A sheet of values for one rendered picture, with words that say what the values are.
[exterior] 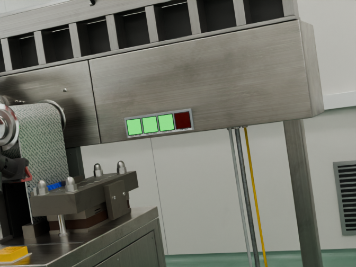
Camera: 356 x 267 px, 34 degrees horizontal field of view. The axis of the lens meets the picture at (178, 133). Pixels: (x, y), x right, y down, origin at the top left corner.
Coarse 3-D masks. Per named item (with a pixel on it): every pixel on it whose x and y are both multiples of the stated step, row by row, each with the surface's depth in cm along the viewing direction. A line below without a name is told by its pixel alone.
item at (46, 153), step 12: (60, 132) 198; (24, 144) 180; (36, 144) 185; (48, 144) 191; (60, 144) 197; (24, 156) 179; (36, 156) 184; (48, 156) 190; (60, 156) 196; (36, 168) 184; (48, 168) 189; (60, 168) 196; (36, 180) 183; (48, 180) 189; (60, 180) 195
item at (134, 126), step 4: (128, 120) 198; (132, 120) 197; (136, 120) 197; (128, 124) 198; (132, 124) 197; (136, 124) 197; (140, 124) 196; (128, 128) 198; (132, 128) 197; (136, 128) 197; (140, 128) 196; (132, 132) 198; (136, 132) 197; (140, 132) 196
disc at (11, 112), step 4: (0, 104) 178; (4, 104) 178; (0, 108) 178; (4, 108) 178; (8, 108) 177; (8, 112) 177; (12, 112) 177; (12, 116) 177; (16, 116) 177; (16, 120) 177; (16, 124) 177; (16, 128) 177; (16, 132) 177; (16, 136) 177; (12, 140) 178; (16, 140) 177; (8, 144) 179; (12, 144) 178; (4, 148) 179; (8, 148) 179
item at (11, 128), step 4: (0, 112) 178; (4, 112) 177; (4, 116) 177; (8, 116) 176; (8, 120) 177; (12, 120) 177; (60, 120) 200; (8, 124) 177; (12, 124) 176; (8, 128) 177; (12, 128) 176; (8, 132) 177; (12, 132) 177; (8, 136) 177; (12, 136) 177; (0, 140) 179; (4, 140) 178; (8, 140) 177; (0, 144) 179; (4, 144) 178
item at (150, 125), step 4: (144, 120) 195; (148, 120) 195; (152, 120) 194; (144, 124) 196; (148, 124) 195; (152, 124) 194; (156, 124) 194; (144, 128) 196; (148, 128) 195; (152, 128) 195; (156, 128) 194
